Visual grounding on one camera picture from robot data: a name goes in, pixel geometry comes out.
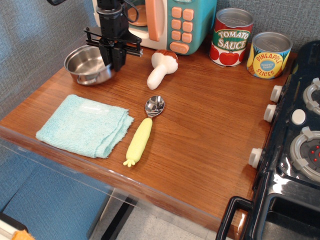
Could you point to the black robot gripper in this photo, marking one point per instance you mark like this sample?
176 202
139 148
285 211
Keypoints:
113 32

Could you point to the silver metal bowl with handles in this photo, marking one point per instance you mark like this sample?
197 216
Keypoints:
86 66

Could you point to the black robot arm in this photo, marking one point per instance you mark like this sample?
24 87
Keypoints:
108 4

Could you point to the teal toy microwave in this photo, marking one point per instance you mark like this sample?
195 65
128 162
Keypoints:
175 25

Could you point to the toy mushroom brown cap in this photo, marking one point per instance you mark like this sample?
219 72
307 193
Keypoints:
164 62

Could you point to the light blue folded cloth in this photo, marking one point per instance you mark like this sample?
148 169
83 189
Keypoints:
86 127

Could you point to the tomato sauce can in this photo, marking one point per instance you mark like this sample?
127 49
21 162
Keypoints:
231 33

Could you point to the pineapple slices can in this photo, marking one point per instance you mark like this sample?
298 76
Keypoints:
268 54

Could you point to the white stove knob middle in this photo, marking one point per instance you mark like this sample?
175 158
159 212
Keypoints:
269 112

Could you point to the white stove knob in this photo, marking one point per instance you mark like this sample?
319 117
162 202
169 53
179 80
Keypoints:
276 93
269 112
254 157

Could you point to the white stove knob upper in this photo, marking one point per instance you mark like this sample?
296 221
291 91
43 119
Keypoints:
276 93

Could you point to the white stove knob lower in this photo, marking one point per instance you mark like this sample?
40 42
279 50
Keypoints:
254 157

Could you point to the orange fuzzy object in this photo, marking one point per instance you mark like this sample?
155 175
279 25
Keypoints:
22 235

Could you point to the black toy stove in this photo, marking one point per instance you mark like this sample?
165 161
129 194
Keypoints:
286 189

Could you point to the spoon with yellow handle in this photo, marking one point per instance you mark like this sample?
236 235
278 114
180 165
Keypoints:
153 107

